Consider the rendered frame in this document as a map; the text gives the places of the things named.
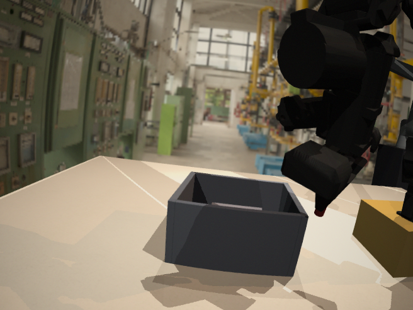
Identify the dark red peg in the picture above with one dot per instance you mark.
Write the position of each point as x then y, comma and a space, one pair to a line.
319, 213

